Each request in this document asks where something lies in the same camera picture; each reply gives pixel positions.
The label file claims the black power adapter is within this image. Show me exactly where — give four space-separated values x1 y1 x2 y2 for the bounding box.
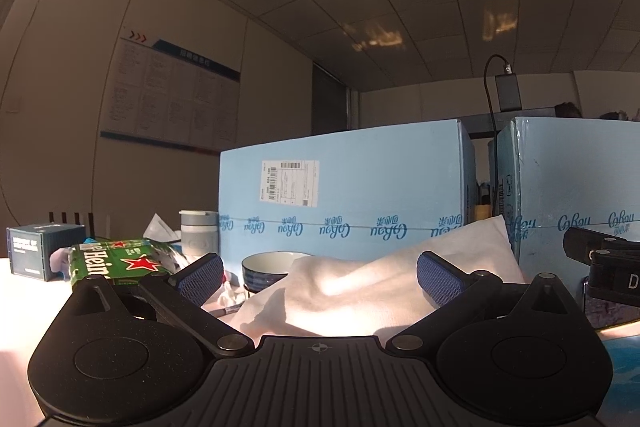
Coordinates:
495 74 522 113

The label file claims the dark blue small box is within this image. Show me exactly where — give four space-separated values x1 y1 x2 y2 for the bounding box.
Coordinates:
6 223 87 282

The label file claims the green Heineken box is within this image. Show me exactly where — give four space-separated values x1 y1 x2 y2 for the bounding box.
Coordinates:
68 239 180 286

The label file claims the wall notice board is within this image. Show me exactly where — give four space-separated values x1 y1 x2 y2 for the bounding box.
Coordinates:
100 27 240 154

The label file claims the blue ceramic bowl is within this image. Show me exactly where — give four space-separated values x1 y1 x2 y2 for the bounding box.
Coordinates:
241 251 308 294

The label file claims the white tissue paper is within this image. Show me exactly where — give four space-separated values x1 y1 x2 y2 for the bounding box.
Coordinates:
143 213 181 243

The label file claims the light blue carton left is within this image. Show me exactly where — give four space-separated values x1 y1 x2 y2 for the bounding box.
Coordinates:
218 119 476 275

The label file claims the grey lidded cup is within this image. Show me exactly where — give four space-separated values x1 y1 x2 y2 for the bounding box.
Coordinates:
180 210 219 262

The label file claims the black adapter cable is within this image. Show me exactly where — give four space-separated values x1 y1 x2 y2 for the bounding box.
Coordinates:
482 53 513 143

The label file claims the white cloth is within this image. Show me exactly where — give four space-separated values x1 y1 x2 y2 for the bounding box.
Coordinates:
229 217 525 343

